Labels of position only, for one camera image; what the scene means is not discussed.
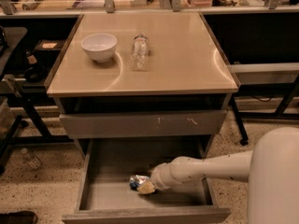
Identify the plastic bottle on floor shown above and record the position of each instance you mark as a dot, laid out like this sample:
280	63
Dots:
31	158

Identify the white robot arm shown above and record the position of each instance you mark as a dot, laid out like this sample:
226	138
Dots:
271	171

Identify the white ceramic bowl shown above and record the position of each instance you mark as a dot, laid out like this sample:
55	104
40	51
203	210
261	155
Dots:
99	47

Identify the silver blue redbull can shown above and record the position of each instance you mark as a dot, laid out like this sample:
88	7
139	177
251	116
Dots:
137	181

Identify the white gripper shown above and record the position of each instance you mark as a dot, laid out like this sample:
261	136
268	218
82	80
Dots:
158	176

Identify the black side table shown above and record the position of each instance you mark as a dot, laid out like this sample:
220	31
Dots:
10	39

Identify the open grey middle drawer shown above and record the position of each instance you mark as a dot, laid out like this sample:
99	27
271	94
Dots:
104	196

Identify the black table frame right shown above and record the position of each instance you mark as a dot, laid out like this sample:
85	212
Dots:
272	103

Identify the grey drawer cabinet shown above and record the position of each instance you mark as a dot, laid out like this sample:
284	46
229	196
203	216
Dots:
185	70

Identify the closed grey top drawer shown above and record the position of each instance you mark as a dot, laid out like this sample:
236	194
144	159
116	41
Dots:
142	124

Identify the black shoe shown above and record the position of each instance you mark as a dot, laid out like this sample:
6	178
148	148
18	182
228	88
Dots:
22	217

